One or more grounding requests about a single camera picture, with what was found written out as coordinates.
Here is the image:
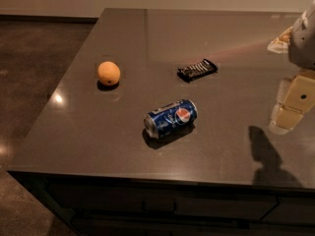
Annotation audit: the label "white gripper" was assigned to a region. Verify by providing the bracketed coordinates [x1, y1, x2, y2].
[267, 0, 315, 135]

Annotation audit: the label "blue pepsi can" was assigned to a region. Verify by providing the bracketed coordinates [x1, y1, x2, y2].
[144, 99, 198, 140]

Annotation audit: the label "dark chocolate bar wrapper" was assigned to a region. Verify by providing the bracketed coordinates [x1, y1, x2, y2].
[177, 59, 219, 83]

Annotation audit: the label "orange fruit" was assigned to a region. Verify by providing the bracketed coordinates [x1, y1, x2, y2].
[97, 61, 121, 87]

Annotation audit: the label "dark cabinet drawers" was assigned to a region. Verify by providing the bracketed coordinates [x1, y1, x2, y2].
[9, 169, 315, 236]

